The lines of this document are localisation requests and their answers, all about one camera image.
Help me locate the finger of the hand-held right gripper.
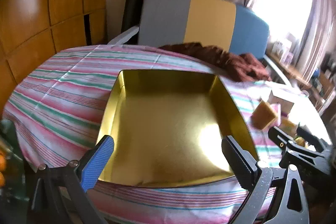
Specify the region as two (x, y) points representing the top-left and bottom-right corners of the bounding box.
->
(268, 126), (298, 159)
(297, 126), (331, 152)

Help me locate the yellow sponge block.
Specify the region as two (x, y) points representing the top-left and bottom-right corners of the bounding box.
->
(251, 99), (279, 130)

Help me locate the cluttered wooden shelf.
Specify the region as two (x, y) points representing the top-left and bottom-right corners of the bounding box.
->
(310, 51), (336, 114)

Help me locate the wooden wall cabinet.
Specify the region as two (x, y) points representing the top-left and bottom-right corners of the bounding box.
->
(0, 0), (110, 114)

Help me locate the wooden side desk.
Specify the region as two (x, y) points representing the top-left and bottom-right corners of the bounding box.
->
(265, 51), (328, 109)

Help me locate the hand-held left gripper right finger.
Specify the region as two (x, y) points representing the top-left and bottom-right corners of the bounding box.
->
(221, 135), (310, 224)

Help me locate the gold square tin box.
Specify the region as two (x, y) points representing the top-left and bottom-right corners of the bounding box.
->
(95, 69), (259, 188)

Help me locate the brown crumpled cloth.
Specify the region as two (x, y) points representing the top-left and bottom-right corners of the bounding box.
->
(157, 42), (272, 83)

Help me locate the grey yellow blue chair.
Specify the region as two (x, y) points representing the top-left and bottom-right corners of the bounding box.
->
(108, 0), (300, 88)

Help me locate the yellow snack packet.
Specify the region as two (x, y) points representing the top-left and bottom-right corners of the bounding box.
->
(281, 119), (298, 135)

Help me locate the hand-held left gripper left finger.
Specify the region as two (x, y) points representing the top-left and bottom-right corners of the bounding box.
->
(28, 135), (115, 224)

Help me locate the pink green striped tablecloth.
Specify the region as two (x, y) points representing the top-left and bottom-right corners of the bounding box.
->
(3, 44), (332, 224)

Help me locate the white green carton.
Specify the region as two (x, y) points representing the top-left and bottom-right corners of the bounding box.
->
(268, 90), (294, 113)

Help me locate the white box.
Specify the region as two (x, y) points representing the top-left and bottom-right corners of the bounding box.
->
(274, 40), (289, 59)

